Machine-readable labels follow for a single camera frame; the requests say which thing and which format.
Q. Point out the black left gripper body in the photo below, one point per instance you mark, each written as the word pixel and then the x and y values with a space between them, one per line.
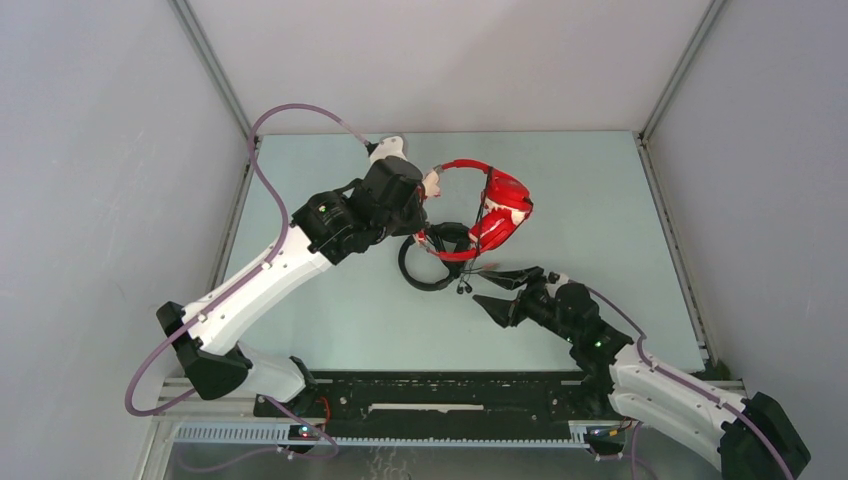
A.
pixel 408 221

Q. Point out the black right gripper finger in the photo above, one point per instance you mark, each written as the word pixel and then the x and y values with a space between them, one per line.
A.
pixel 505 313
pixel 514 279

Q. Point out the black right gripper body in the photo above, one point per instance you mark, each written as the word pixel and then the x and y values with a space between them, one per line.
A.
pixel 538 306

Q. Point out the red white headphones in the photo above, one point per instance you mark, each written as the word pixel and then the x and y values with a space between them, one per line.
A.
pixel 505 204

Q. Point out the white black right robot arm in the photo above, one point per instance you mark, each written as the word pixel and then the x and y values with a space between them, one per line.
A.
pixel 742 437

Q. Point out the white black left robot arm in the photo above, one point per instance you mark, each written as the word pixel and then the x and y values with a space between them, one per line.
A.
pixel 328 228

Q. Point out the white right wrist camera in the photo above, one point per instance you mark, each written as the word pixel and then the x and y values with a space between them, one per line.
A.
pixel 556 278

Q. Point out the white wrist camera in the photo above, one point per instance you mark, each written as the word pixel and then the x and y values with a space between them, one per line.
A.
pixel 556 278
pixel 394 146

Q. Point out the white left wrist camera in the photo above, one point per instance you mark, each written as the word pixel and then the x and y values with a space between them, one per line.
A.
pixel 394 146

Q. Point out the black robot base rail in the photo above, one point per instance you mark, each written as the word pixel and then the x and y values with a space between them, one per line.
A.
pixel 454 409

